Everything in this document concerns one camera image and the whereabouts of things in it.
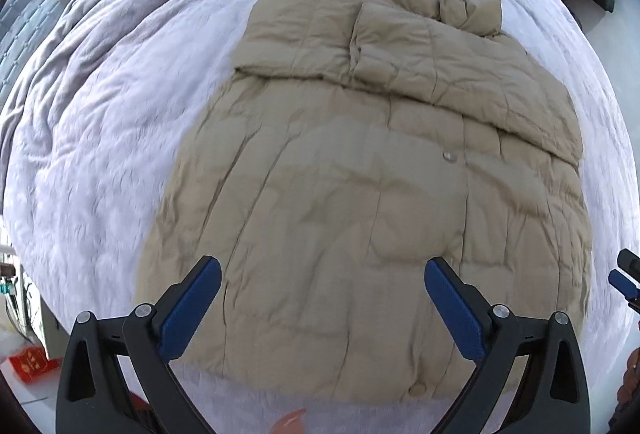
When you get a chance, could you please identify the lavender quilted bedspread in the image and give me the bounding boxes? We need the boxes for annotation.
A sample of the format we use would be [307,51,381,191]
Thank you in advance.
[1,0,639,433]

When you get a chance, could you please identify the person's right hand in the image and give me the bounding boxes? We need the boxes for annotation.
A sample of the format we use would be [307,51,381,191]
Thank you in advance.
[608,348,640,434]

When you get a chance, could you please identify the grey quilted headboard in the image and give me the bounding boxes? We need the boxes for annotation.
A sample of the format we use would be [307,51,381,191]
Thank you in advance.
[1,0,72,98]

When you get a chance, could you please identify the cluttered wires and bottles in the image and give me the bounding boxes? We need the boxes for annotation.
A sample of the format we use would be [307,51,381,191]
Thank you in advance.
[0,233,47,350]

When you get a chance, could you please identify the red packet on floor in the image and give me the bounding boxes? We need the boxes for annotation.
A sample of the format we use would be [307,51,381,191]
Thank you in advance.
[9,346,60,384]

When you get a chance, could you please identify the beige puffer jacket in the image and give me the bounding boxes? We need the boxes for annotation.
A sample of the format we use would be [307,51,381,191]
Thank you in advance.
[136,0,591,404]

